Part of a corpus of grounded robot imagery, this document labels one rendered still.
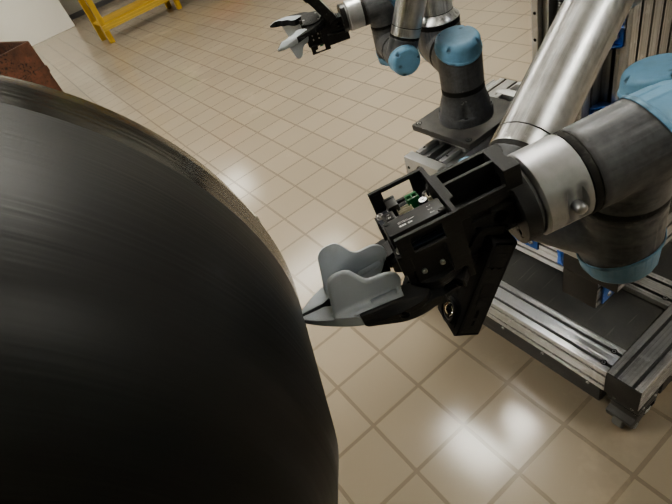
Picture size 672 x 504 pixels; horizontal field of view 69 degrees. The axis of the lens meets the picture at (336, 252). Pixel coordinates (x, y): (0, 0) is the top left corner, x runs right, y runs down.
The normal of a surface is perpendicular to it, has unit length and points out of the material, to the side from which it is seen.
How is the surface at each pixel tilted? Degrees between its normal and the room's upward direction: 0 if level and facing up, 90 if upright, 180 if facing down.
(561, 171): 38
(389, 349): 0
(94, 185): 50
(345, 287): 90
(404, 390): 0
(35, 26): 74
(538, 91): 23
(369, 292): 90
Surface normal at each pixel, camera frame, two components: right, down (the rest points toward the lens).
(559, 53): -0.43, -0.39
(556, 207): 0.13, 0.42
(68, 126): 0.48, -0.76
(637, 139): -0.12, -0.11
